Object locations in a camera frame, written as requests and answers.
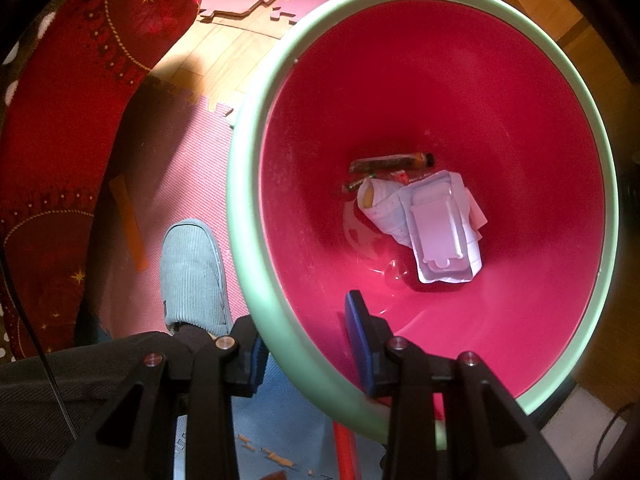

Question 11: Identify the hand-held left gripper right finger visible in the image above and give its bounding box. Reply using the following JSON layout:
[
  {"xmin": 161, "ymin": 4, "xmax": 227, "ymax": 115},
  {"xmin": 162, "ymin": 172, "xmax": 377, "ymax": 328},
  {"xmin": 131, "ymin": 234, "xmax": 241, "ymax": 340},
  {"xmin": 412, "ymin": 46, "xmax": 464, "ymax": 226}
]
[{"xmin": 344, "ymin": 290, "xmax": 571, "ymax": 480}]

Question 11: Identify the white plastic packaging tray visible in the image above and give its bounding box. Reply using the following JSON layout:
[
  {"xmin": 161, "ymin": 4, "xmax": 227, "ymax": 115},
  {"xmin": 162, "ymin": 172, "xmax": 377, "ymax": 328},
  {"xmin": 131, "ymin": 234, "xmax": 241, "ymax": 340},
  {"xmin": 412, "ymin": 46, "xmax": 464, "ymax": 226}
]
[{"xmin": 399, "ymin": 170, "xmax": 483, "ymax": 285}]

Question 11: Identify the metal cream tube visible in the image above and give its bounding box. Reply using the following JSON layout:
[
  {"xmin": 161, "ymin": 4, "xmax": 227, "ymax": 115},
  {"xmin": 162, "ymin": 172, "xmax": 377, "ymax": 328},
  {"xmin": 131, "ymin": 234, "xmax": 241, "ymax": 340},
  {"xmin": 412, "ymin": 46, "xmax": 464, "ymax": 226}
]
[{"xmin": 350, "ymin": 152, "xmax": 436, "ymax": 173}]

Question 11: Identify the thin black cable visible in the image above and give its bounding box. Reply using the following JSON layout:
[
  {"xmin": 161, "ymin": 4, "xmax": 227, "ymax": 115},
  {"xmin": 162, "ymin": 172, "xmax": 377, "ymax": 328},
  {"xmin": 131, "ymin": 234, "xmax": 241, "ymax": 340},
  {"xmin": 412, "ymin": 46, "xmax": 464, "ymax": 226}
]
[{"xmin": 0, "ymin": 250, "xmax": 78, "ymax": 438}]

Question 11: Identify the black floor cable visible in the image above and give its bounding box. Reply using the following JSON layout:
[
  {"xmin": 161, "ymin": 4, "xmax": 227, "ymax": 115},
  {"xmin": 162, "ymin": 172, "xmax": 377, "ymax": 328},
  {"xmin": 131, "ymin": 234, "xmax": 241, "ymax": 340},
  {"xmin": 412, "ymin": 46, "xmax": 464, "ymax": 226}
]
[{"xmin": 592, "ymin": 400, "xmax": 640, "ymax": 466}]

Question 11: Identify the orange paper strip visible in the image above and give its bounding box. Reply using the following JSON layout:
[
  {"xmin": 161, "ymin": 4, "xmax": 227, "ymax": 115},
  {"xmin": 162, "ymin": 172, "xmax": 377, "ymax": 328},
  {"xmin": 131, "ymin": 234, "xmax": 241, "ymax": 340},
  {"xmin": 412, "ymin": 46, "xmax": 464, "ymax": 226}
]
[{"xmin": 110, "ymin": 175, "xmax": 151, "ymax": 272}]

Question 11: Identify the red bin with green rim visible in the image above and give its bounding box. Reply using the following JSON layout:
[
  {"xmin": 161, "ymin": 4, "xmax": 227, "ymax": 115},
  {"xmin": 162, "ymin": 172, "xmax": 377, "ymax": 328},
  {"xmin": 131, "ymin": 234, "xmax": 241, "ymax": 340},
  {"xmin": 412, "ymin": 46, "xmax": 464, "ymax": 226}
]
[{"xmin": 226, "ymin": 0, "xmax": 621, "ymax": 450}]

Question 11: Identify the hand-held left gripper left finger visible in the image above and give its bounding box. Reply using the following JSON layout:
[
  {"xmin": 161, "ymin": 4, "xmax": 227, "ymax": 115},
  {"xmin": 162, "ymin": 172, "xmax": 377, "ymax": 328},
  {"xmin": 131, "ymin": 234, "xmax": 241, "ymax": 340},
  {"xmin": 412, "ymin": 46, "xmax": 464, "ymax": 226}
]
[{"xmin": 50, "ymin": 315, "xmax": 271, "ymax": 480}]

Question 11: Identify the grey corduroy slipper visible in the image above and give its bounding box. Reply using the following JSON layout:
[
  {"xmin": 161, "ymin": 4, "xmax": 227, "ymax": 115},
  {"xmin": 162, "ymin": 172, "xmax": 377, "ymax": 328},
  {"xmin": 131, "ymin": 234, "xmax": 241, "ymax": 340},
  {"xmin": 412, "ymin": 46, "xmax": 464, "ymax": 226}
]
[{"xmin": 161, "ymin": 218, "xmax": 235, "ymax": 337}]

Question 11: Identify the clear plastic bottle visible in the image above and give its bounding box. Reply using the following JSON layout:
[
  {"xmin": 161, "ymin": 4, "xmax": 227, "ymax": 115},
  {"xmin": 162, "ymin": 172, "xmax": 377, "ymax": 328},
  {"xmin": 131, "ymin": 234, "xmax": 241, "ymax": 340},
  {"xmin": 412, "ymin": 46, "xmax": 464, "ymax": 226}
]
[{"xmin": 385, "ymin": 167, "xmax": 436, "ymax": 186}]

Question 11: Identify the red plastic handle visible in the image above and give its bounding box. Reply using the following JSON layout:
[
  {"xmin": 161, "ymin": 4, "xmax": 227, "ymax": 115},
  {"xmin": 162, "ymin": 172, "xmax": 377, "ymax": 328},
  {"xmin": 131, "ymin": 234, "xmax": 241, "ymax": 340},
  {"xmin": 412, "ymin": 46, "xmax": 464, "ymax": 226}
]
[{"xmin": 332, "ymin": 420, "xmax": 361, "ymax": 480}]

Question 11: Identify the pink cloth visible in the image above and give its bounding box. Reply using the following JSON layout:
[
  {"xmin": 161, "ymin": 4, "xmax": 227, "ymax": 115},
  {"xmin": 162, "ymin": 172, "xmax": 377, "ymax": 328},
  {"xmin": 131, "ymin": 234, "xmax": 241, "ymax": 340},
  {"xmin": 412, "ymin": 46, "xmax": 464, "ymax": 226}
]
[{"xmin": 465, "ymin": 187, "xmax": 488, "ymax": 241}]

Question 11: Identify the red patterned cushion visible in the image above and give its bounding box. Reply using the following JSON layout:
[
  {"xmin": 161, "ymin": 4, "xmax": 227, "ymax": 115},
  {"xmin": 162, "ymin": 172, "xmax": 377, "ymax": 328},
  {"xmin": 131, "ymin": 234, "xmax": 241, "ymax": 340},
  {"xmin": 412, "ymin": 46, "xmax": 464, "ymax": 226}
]
[{"xmin": 0, "ymin": 0, "xmax": 203, "ymax": 361}]

